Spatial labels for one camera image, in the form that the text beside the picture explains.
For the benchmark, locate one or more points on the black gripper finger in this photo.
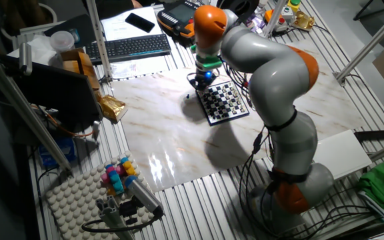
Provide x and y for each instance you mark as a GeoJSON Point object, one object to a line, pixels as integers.
{"type": "Point", "coordinates": [199, 87]}
{"type": "Point", "coordinates": [206, 87]}

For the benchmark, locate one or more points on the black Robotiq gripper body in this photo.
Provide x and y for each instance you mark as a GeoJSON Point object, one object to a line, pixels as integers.
{"type": "Point", "coordinates": [205, 77]}

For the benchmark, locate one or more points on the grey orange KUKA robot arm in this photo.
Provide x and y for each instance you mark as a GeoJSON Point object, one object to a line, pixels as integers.
{"type": "Point", "coordinates": [272, 76]}

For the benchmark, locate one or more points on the blue white chessboard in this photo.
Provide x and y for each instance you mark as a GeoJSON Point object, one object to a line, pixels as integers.
{"type": "Point", "coordinates": [223, 106]}

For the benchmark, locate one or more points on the glossy marble pattern mat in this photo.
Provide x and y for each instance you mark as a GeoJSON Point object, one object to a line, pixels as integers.
{"type": "Point", "coordinates": [165, 133]}

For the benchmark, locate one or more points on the white paper sheet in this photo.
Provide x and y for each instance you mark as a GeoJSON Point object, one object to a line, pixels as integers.
{"type": "Point", "coordinates": [115, 28]}
{"type": "Point", "coordinates": [138, 66]}

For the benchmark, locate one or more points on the orange black teach pendant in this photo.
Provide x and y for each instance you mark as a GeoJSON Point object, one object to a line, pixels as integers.
{"type": "Point", "coordinates": [177, 18]}

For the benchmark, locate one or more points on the black filament spool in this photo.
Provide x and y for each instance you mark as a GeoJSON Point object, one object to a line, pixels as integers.
{"type": "Point", "coordinates": [242, 6]}

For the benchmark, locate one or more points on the black computer keyboard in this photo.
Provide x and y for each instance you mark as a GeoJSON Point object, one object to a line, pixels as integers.
{"type": "Point", "coordinates": [128, 46]}

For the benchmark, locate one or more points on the black smartphone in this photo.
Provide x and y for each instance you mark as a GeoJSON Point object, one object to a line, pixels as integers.
{"type": "Point", "coordinates": [139, 22]}

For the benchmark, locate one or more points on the small orange object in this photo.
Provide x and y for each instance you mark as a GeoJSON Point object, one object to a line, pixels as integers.
{"type": "Point", "coordinates": [268, 16]}

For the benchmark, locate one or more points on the gold foil bag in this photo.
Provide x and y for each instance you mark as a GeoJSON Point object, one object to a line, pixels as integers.
{"type": "Point", "coordinates": [112, 106]}

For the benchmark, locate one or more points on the grey box red button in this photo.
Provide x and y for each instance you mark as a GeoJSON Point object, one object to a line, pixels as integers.
{"type": "Point", "coordinates": [281, 25]}

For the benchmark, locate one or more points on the white box green button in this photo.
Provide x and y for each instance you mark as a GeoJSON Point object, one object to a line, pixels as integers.
{"type": "Point", "coordinates": [287, 12]}

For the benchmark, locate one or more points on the gold foil wrapper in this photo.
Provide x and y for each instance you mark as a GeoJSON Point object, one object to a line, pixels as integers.
{"type": "Point", "coordinates": [303, 20]}

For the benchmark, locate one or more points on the yellow box green button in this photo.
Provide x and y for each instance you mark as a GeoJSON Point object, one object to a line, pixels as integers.
{"type": "Point", "coordinates": [294, 6]}

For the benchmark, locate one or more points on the brown cardboard box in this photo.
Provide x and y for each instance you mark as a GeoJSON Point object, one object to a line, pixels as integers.
{"type": "Point", "coordinates": [82, 65]}

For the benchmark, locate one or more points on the colourful stacked toy blocks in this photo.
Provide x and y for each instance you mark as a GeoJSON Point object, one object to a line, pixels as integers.
{"type": "Point", "coordinates": [116, 178]}

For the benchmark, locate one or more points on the computer mouse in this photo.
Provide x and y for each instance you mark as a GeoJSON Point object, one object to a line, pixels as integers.
{"type": "Point", "coordinates": [74, 35]}

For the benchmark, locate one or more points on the black monitor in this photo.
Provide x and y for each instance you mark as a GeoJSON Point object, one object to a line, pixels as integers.
{"type": "Point", "coordinates": [55, 90]}

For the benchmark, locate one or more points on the clear plastic container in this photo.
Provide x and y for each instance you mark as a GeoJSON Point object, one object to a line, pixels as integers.
{"type": "Point", "coordinates": [62, 40]}

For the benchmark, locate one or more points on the black mouse pad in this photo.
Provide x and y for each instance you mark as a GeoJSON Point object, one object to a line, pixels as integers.
{"type": "Point", "coordinates": [68, 23]}

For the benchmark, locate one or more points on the flat white box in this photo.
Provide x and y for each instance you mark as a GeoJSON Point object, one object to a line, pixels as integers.
{"type": "Point", "coordinates": [345, 155]}

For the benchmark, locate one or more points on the short aluminium profile piece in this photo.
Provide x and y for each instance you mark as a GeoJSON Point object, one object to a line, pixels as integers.
{"type": "Point", "coordinates": [112, 216]}

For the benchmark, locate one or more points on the blue plastic package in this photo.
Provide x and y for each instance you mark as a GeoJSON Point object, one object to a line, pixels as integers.
{"type": "Point", "coordinates": [57, 153]}

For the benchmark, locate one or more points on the white crumpled paper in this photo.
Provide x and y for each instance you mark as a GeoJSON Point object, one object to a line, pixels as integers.
{"type": "Point", "coordinates": [38, 50]}

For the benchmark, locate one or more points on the white bumpy foam pad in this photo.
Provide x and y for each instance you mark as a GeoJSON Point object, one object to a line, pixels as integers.
{"type": "Point", "coordinates": [75, 203]}

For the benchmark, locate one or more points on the long slanted aluminium profile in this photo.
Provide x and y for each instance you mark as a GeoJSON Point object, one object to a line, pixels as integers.
{"type": "Point", "coordinates": [22, 106]}

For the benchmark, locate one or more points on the black metal bar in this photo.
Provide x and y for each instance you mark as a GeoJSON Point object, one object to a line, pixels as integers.
{"type": "Point", "coordinates": [378, 135]}

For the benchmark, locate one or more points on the upright aluminium profile post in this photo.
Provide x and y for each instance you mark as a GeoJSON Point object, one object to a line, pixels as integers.
{"type": "Point", "coordinates": [99, 40]}

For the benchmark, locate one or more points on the silver depth camera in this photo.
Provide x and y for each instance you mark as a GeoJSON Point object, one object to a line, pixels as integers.
{"type": "Point", "coordinates": [143, 195]}

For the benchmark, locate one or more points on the black camera clamp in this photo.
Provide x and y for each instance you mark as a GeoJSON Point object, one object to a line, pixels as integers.
{"type": "Point", "coordinates": [128, 210]}

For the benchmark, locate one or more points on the white round chair frame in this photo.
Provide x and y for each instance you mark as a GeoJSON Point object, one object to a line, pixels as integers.
{"type": "Point", "coordinates": [50, 10]}

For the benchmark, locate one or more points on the slanted aluminium frame profile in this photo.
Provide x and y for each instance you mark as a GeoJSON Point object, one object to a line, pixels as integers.
{"type": "Point", "coordinates": [372, 43]}

